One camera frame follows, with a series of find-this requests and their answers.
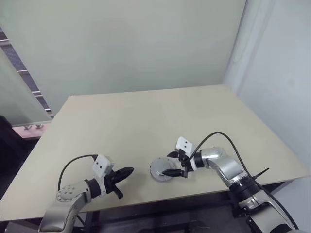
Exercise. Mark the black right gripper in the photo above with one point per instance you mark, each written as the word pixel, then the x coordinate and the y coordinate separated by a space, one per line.
pixel 184 162

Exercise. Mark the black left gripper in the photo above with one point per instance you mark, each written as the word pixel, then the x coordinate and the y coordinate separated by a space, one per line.
pixel 111 182

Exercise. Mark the grey round motor lid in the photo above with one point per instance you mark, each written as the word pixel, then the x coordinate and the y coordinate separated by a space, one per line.
pixel 160 165

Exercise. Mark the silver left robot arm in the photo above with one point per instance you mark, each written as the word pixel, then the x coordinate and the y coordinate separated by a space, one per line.
pixel 70 194

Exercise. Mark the metal glass clamp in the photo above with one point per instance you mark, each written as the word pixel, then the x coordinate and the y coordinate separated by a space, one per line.
pixel 27 127
pixel 38 126

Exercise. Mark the black rounded object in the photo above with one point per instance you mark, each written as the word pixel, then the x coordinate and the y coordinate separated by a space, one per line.
pixel 6 136

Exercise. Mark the frosted glass panel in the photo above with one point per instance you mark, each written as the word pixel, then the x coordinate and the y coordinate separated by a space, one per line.
pixel 14 97

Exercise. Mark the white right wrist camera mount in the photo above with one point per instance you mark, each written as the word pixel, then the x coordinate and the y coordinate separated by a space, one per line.
pixel 184 144

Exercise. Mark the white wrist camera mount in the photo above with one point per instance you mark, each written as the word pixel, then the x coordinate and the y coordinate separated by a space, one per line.
pixel 184 144
pixel 102 165

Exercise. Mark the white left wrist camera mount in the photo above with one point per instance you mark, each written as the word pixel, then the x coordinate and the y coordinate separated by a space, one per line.
pixel 102 165

